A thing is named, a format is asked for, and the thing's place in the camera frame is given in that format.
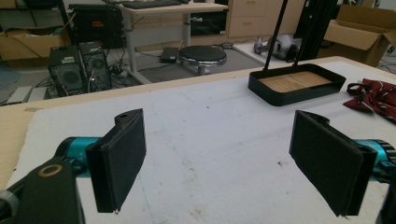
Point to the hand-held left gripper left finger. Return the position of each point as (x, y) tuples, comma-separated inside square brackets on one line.
[(120, 161)]

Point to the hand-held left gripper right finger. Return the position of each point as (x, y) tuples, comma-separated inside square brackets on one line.
[(327, 161)]

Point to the dark red striped cloth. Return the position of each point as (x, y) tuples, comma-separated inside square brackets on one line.
[(375, 96)]

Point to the black tray with wooden bottom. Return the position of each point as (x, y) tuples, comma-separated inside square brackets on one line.
[(292, 82)]

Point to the black computer tower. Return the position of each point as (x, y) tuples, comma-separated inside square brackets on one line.
[(97, 63), (67, 71)]

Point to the flat grey device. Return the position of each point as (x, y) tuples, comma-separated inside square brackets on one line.
[(26, 94)]

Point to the flat black box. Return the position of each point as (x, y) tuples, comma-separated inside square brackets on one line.
[(169, 54)]

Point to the grey and black device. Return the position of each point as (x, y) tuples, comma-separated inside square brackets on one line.
[(281, 46)]

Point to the large open cardboard box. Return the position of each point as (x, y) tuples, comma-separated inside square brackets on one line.
[(358, 35)]

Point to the thin black stand pole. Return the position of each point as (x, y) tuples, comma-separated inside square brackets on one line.
[(306, 32), (275, 34)]

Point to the round black stool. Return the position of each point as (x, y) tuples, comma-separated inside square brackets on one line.
[(202, 56)]

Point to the black hard case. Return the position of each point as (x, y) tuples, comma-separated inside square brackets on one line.
[(96, 26)]

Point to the black keyboard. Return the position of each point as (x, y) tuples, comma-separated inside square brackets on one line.
[(151, 4)]

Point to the light wooden drawer cabinet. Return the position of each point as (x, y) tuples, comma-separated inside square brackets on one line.
[(252, 18)]

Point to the black metal frame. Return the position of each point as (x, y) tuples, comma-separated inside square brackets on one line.
[(323, 28)]

